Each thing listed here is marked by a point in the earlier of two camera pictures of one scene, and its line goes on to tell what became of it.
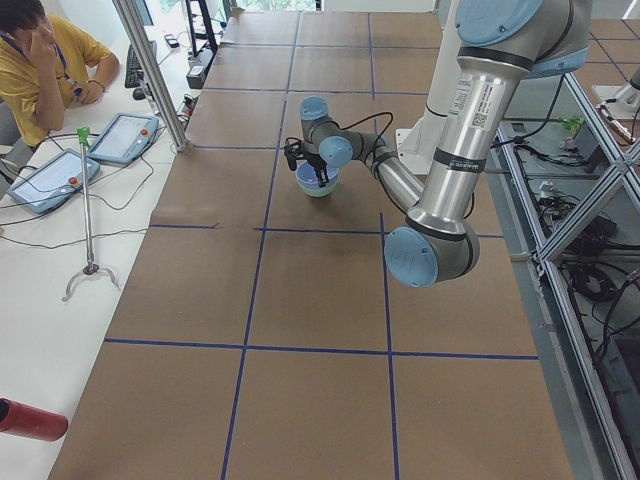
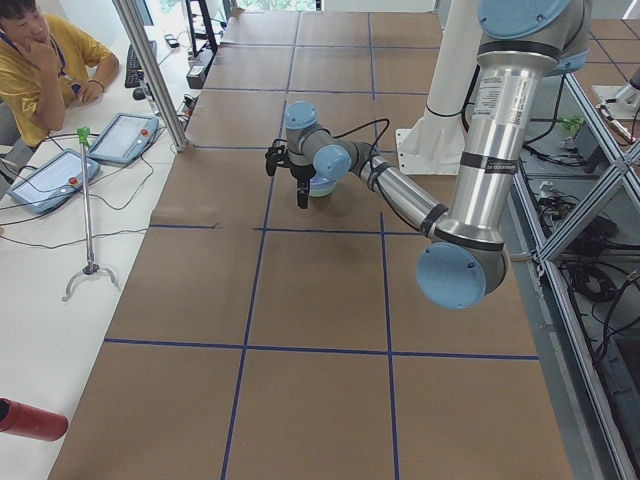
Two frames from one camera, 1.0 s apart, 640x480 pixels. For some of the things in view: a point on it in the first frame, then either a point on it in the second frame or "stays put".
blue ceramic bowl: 307,177 stays put
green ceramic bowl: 317,193 stays put
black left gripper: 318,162 to 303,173
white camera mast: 447,61 stays put
